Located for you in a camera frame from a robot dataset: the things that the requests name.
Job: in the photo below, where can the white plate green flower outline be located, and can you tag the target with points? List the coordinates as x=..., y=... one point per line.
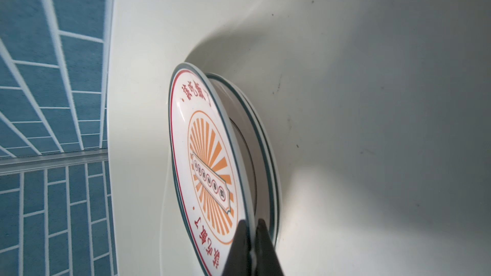
x=256, y=151

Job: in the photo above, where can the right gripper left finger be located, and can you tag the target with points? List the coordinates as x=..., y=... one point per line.
x=238, y=262

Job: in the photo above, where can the white plastic bin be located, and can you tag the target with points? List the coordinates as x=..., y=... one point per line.
x=378, y=112

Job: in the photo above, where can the orange sunburst plate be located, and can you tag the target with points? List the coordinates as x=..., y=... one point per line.
x=208, y=169

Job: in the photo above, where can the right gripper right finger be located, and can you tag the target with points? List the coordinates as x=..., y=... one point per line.
x=267, y=262

